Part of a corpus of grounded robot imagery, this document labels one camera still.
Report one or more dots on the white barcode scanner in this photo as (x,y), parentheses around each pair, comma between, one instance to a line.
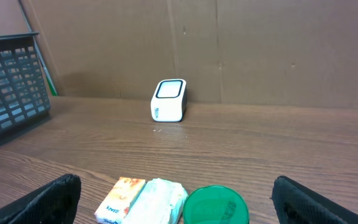
(169,101)

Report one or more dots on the orange tissue packet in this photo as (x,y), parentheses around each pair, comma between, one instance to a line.
(118,202)

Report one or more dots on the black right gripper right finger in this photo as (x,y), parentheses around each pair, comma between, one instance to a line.
(296,204)

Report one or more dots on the teal wet wipes packet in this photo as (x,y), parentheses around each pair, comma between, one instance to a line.
(160,202)

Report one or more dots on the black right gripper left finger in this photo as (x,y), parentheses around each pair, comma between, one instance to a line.
(53,203)

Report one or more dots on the grey plastic mesh basket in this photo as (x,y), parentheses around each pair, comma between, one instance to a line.
(23,93)

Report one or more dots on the green lid jar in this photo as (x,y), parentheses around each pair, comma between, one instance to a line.
(215,204)

